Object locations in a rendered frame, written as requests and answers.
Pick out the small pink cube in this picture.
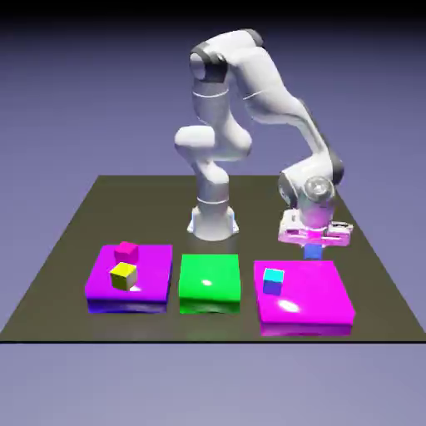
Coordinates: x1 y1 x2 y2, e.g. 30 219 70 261
113 240 140 265

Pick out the small cyan cube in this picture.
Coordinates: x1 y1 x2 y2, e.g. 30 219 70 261
262 268 285 296

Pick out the large green box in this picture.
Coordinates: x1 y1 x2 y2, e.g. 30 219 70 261
178 253 241 315

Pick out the large magenta box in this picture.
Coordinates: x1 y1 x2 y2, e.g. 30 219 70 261
253 260 356 337

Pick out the small yellow cube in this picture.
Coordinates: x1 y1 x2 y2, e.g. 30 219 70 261
109 261 138 291

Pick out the large purple box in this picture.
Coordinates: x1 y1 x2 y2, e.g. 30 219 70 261
84 244 174 315

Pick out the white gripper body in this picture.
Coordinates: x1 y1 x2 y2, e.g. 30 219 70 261
277 225 352 248

